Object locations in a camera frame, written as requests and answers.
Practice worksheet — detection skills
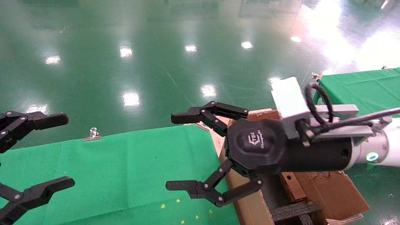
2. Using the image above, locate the green table cloth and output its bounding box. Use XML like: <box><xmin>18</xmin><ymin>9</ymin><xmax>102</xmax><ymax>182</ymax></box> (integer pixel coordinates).
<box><xmin>0</xmin><ymin>124</ymin><xmax>241</xmax><ymax>225</ymax></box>

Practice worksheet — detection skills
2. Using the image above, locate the silver camera mounting bracket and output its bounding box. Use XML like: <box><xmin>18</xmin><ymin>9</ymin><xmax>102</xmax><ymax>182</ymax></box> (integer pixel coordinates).
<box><xmin>308</xmin><ymin>104</ymin><xmax>375</xmax><ymax>147</ymax></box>

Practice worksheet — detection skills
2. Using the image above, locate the green cloth covered table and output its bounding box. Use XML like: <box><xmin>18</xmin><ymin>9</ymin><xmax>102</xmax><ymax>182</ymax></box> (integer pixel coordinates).
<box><xmin>312</xmin><ymin>67</ymin><xmax>400</xmax><ymax>118</ymax></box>

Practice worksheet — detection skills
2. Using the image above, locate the black foam insert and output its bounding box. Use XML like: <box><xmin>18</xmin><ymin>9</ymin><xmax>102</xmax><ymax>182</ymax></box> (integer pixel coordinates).
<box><xmin>269</xmin><ymin>202</ymin><xmax>322</xmax><ymax>225</ymax></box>

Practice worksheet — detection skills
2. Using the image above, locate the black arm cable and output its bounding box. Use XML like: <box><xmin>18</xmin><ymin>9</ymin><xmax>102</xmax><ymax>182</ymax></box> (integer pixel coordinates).
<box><xmin>296</xmin><ymin>82</ymin><xmax>400</xmax><ymax>147</ymax></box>

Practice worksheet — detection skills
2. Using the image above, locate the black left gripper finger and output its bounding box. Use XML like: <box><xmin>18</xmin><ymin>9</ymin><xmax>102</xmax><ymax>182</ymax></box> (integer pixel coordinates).
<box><xmin>0</xmin><ymin>177</ymin><xmax>75</xmax><ymax>225</ymax></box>
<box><xmin>0</xmin><ymin>111</ymin><xmax>69</xmax><ymax>153</ymax></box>

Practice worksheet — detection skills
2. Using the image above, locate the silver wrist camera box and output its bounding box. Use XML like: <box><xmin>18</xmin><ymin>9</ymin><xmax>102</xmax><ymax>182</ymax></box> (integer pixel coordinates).
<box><xmin>270</xmin><ymin>77</ymin><xmax>312</xmax><ymax>140</ymax></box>

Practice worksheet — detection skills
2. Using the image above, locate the small brown cardboard box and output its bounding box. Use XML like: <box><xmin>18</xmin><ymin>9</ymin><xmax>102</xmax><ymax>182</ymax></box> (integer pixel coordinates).
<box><xmin>279</xmin><ymin>171</ymin><xmax>308</xmax><ymax>203</ymax></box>

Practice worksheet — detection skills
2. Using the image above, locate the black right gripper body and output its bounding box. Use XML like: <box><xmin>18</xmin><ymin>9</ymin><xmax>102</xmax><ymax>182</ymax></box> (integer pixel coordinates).
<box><xmin>226</xmin><ymin>118</ymin><xmax>354</xmax><ymax>176</ymax></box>

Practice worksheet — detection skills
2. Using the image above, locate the large open cardboard carton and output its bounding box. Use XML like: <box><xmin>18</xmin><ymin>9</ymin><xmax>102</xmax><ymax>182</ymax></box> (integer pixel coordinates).
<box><xmin>223</xmin><ymin>109</ymin><xmax>371</xmax><ymax>225</ymax></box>

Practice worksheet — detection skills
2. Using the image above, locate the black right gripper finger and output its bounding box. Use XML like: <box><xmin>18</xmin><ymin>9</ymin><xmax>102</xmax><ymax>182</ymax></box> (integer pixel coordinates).
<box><xmin>166</xmin><ymin>159</ymin><xmax>263</xmax><ymax>207</ymax></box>
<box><xmin>171</xmin><ymin>101</ymin><xmax>249</xmax><ymax>137</ymax></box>

